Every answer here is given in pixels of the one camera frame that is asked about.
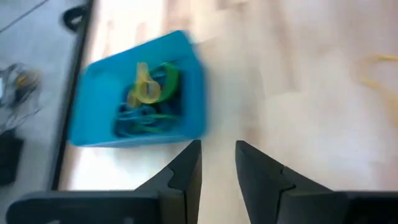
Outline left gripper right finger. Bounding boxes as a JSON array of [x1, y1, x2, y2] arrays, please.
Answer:
[[235, 140, 398, 224]]

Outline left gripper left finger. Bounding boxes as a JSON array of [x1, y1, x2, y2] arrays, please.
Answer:
[[5, 139, 203, 224]]

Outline teal rubber band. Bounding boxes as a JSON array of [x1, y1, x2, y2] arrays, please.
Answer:
[[114, 104, 162, 138]]

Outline green rubber band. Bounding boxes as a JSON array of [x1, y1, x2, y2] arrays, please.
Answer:
[[155, 61, 180, 103], [130, 113, 178, 133]]

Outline yellow rubber band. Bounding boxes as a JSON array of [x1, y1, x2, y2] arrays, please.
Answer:
[[126, 61, 162, 108], [359, 54, 398, 94]]

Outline teal plastic bin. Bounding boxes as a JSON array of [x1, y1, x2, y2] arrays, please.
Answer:
[[67, 29, 210, 148]]

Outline black computer case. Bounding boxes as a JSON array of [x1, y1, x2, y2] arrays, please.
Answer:
[[0, 129, 25, 187]]

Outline black clamp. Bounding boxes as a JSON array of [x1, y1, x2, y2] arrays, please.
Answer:
[[61, 5, 90, 32]]

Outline black aluminium rig frame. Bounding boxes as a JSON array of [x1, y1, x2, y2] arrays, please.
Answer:
[[49, 0, 96, 191]]

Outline black floor cables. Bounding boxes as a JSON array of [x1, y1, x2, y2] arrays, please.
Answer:
[[0, 62, 43, 131]]

